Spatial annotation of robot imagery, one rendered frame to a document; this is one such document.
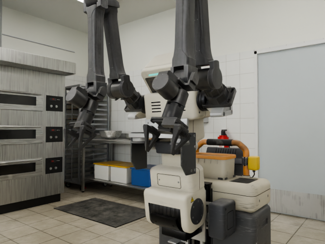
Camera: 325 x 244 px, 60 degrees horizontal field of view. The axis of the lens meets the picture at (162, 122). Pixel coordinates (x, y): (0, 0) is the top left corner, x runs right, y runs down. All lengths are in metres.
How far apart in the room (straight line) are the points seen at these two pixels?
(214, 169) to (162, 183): 0.32
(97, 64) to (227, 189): 0.79
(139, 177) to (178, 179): 3.00
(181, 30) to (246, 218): 0.85
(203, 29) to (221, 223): 0.75
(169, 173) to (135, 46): 4.20
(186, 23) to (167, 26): 3.94
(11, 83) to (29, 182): 1.31
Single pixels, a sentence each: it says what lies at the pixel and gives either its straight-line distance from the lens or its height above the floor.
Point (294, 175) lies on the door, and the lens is 3.82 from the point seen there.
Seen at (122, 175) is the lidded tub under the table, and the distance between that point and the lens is 4.40.
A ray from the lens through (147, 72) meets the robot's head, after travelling 1.19.
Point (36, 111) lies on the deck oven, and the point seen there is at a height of 1.29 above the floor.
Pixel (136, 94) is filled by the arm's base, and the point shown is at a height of 1.22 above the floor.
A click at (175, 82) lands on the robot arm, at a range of 0.84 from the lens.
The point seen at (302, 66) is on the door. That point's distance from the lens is 3.83.
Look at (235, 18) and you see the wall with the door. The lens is 4.26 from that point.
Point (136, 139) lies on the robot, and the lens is 1.17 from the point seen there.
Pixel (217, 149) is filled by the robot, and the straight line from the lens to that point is 1.69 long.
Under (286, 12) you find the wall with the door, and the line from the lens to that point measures 4.03.
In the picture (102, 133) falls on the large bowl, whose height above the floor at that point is 0.98.
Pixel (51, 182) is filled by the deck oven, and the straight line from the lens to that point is 4.37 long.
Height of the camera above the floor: 1.06
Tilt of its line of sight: 1 degrees up
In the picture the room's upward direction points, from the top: straight up
